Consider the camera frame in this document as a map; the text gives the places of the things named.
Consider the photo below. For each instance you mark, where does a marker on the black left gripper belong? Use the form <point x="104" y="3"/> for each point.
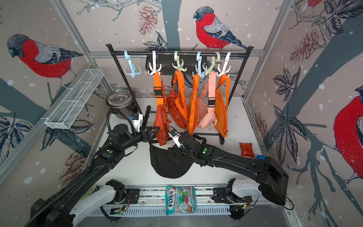
<point x="149" y="137"/>

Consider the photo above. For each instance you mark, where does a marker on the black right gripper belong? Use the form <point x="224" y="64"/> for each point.
<point x="179" y="153"/>

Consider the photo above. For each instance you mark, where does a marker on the pink sling bag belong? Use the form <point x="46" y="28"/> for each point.
<point x="207" y="103"/>

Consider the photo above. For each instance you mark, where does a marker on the dark orange backpack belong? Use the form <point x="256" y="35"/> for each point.
<point x="176" y="102"/>

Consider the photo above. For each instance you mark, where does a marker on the black sling bag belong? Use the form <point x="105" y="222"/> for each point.
<point x="166" y="164"/>

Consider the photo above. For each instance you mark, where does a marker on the bright orange sling bag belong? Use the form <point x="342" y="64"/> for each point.
<point x="221" y="108"/>

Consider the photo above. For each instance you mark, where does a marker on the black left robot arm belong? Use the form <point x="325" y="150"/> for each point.
<point x="65" y="208"/>

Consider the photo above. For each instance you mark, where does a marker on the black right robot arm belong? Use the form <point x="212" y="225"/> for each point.
<point x="265" y="171"/>

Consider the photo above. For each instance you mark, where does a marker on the Fox's candy bag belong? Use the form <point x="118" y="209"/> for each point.
<point x="180" y="200"/>

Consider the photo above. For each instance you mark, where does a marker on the light blue hook far left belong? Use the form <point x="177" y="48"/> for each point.
<point x="132" y="67"/>

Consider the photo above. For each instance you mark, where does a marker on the light blue hook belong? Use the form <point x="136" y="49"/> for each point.
<point x="200" y="68"/>
<point x="132" y="67"/>

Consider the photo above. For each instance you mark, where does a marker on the white hook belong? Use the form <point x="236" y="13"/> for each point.
<point x="224" y="70"/>
<point x="154" y="65"/>

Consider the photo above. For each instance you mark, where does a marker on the light green hook middle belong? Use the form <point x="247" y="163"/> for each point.
<point x="179" y="64"/>

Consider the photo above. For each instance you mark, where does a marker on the light green hook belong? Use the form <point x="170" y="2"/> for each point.
<point x="214" y="61"/>
<point x="179" y="64"/>

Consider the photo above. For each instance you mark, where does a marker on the white hook far right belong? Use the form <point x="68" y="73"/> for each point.
<point x="224" y="70"/>

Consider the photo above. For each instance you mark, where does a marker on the steel rice cooker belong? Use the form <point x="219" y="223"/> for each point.
<point x="121" y="99"/>

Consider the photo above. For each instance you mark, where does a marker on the red snack packet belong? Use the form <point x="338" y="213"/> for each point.
<point x="247" y="150"/>

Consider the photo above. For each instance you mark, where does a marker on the blue lidded container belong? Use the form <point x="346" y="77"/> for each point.
<point x="261" y="157"/>

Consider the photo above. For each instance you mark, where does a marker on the green snack packet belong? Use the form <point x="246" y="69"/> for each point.
<point x="89" y="192"/>

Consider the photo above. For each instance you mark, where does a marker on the small circuit board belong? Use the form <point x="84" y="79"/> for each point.
<point x="118" y="211"/>

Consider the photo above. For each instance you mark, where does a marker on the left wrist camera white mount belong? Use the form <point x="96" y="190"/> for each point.
<point x="136" y="120"/>

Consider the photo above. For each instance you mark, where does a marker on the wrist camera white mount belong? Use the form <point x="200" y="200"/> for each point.
<point x="136" y="120"/>
<point x="174" y="134"/>

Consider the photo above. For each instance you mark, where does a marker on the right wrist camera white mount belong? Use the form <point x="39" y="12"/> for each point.
<point x="174" y="134"/>

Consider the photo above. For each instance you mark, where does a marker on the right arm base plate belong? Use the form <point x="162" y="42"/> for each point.
<point x="220" y="195"/>

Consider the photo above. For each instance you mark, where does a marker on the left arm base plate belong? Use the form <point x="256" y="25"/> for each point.
<point x="131" y="196"/>

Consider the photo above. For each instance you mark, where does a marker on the black perforated wall shelf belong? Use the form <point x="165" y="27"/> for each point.
<point x="167" y="61"/>

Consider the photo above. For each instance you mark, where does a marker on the white wire mesh basket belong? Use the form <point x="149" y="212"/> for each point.
<point x="67" y="111"/>

